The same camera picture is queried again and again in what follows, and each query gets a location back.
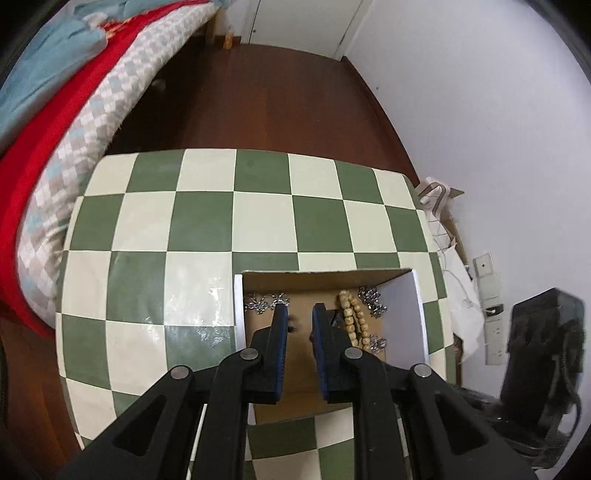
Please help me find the red blanket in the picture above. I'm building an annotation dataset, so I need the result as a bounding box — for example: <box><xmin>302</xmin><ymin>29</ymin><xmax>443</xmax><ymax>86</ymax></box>
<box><xmin>0</xmin><ymin>0</ymin><xmax>185</xmax><ymax>340</ymax></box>

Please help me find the silver charm bracelet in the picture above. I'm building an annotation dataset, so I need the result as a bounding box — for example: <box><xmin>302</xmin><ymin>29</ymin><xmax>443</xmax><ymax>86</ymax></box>
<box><xmin>243</xmin><ymin>293</ymin><xmax>291</xmax><ymax>316</ymax></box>

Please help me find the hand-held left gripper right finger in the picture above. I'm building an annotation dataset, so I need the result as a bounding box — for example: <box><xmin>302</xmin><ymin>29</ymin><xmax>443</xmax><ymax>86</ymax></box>
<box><xmin>311</xmin><ymin>302</ymin><xmax>542</xmax><ymax>480</ymax></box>

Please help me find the white door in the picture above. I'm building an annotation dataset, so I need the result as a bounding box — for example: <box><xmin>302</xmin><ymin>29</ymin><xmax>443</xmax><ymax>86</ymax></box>
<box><xmin>248</xmin><ymin>0</ymin><xmax>372</xmax><ymax>62</ymax></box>

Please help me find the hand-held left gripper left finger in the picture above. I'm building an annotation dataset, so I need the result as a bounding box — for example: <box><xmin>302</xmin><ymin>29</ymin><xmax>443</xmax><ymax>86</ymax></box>
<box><xmin>55</xmin><ymin>302</ymin><xmax>290</xmax><ymax>480</ymax></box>

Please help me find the cardboard box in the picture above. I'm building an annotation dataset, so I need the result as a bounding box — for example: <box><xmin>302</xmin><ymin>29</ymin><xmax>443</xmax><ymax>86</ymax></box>
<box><xmin>233</xmin><ymin>266</ymin><xmax>433</xmax><ymax>426</ymax></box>

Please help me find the silver curb chain bracelet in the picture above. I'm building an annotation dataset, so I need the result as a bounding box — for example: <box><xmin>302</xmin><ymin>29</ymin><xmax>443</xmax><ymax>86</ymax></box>
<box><xmin>358</xmin><ymin>285</ymin><xmax>389</xmax><ymax>355</ymax></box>

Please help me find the brown cardboard piece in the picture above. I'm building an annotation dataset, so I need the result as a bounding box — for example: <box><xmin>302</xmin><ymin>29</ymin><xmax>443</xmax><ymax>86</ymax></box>
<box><xmin>441</xmin><ymin>184</ymin><xmax>468</xmax><ymax>259</ymax></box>

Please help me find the wooden bead bracelet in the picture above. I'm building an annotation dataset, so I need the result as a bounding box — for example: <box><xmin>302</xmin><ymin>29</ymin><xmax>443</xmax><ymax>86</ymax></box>
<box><xmin>338</xmin><ymin>289</ymin><xmax>373</xmax><ymax>350</ymax></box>

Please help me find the white power strip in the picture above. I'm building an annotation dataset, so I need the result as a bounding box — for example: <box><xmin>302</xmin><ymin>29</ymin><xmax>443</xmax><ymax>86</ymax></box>
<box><xmin>473</xmin><ymin>252</ymin><xmax>509</xmax><ymax>367</ymax></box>

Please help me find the plain white bag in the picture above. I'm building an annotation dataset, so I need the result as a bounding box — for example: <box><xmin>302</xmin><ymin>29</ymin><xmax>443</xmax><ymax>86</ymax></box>
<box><xmin>433</xmin><ymin>237</ymin><xmax>484</xmax><ymax>364</ymax></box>

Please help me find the wooden bed leg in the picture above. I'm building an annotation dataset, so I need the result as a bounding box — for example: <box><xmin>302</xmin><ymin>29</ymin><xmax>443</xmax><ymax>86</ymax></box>
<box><xmin>205</xmin><ymin>11</ymin><xmax>242</xmax><ymax>48</ymax></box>

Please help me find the white patterned tote bag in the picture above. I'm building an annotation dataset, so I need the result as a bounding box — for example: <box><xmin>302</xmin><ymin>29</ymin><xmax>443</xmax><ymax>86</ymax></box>
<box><xmin>417</xmin><ymin>176</ymin><xmax>459</xmax><ymax>250</ymax></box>

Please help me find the green white checkered tablecloth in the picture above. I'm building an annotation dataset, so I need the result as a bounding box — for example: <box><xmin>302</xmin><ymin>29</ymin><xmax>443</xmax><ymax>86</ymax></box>
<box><xmin>55</xmin><ymin>148</ymin><xmax>456</xmax><ymax>480</ymax></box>

